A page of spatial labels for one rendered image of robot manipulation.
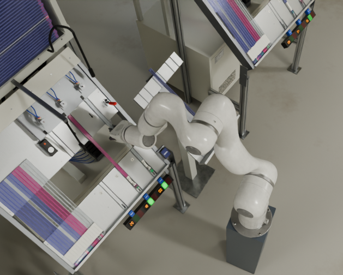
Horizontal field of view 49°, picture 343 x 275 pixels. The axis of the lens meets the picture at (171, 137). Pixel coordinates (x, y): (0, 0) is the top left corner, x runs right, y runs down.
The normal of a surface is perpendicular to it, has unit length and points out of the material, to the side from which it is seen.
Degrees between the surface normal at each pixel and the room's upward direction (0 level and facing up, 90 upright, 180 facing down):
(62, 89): 48
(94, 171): 0
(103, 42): 0
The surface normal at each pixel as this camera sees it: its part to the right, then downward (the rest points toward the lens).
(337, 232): -0.12, -0.51
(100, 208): 0.48, 0.03
